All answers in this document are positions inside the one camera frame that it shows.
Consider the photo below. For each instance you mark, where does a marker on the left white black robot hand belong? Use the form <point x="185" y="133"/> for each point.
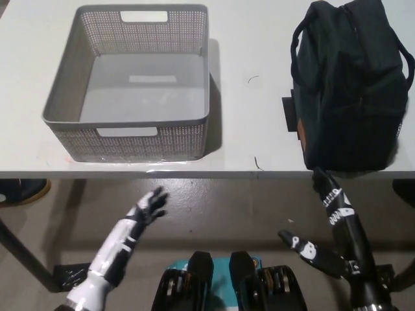
<point x="113" y="246"/>

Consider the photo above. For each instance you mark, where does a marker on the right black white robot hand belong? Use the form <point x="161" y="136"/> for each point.
<point x="353" y="239"/>

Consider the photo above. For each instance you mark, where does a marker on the dark green lunch bag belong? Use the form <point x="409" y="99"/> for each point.
<point x="350" y="90"/>

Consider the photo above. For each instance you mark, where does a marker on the dark rounded object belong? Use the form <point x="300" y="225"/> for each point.
<point x="405" y="191"/>

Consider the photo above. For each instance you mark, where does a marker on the dark metal table leg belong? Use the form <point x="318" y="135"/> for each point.
<point x="32" y="259"/>

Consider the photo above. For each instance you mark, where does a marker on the left black robot body block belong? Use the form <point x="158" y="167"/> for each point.
<point x="191" y="285"/>

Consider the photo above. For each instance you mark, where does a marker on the grey perforated plastic basket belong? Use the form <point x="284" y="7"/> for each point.
<point x="136" y="142"/>

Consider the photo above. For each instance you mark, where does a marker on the black shoe tan sole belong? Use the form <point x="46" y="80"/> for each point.
<point x="19" y="192"/>

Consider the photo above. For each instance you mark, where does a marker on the robot legs and feet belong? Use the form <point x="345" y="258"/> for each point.
<point x="221" y="269"/>

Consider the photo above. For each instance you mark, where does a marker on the thin dark bent thread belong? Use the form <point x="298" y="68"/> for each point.
<point x="256" y="162"/>

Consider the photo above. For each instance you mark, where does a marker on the thin dark curved thread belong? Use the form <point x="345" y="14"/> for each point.
<point x="250" y="78"/>

